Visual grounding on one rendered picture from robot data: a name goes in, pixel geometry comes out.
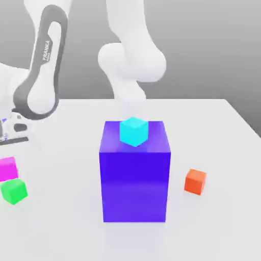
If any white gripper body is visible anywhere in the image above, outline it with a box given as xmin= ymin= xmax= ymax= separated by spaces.
xmin=0 ymin=136 xmax=31 ymax=150

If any small magenta cube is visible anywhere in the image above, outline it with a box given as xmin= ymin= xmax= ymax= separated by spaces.
xmin=0 ymin=156 xmax=19 ymax=182

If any small green cube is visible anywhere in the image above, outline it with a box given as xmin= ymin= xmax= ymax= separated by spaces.
xmin=0 ymin=178 xmax=29 ymax=205

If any small cyan cube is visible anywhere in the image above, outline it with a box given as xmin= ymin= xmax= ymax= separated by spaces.
xmin=119 ymin=116 xmax=149 ymax=147

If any small orange cube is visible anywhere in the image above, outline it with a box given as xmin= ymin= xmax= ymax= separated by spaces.
xmin=184 ymin=168 xmax=207 ymax=196

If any large blue box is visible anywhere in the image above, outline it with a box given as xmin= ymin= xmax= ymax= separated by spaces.
xmin=98 ymin=120 xmax=171 ymax=223

